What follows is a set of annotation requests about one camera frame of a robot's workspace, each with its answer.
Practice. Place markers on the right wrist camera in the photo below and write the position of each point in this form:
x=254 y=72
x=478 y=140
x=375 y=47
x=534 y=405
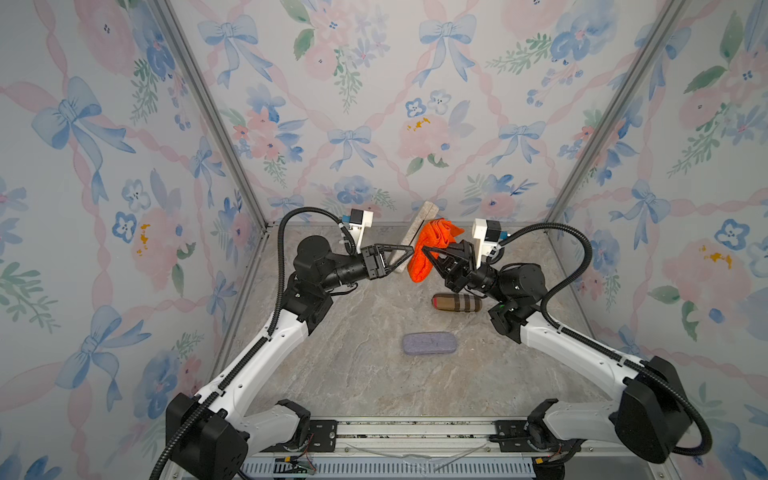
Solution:
x=487 y=235

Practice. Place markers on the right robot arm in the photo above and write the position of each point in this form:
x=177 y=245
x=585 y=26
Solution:
x=646 y=410

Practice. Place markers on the grey eyeglass case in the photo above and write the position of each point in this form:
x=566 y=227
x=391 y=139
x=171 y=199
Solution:
x=424 y=212

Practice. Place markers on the plaid eyeglass case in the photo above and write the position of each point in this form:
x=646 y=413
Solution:
x=453 y=302

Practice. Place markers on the left corner aluminium post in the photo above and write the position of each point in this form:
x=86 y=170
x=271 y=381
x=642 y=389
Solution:
x=179 y=46

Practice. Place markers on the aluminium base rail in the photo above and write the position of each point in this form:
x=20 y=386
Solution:
x=410 y=448

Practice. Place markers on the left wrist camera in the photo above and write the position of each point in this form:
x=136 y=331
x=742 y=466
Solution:
x=353 y=226

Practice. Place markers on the purple fabric eyeglass case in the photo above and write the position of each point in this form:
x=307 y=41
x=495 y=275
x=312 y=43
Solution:
x=429 y=343

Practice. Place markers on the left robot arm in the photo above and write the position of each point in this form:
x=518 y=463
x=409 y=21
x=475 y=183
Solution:
x=210 y=434

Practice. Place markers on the orange cleaning cloth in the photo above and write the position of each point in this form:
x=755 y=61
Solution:
x=437 y=233

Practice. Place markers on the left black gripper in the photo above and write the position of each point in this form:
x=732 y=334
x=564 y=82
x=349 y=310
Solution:
x=373 y=261

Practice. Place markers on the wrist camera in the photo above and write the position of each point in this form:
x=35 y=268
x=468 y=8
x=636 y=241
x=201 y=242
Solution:
x=487 y=235
x=353 y=226

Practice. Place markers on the corner aluminium post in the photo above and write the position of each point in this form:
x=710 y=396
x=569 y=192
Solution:
x=179 y=46
x=641 y=65

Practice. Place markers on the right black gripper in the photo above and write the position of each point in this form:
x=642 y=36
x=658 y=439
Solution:
x=460 y=271

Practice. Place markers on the right corner aluminium post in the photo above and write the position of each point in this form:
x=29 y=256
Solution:
x=641 y=65

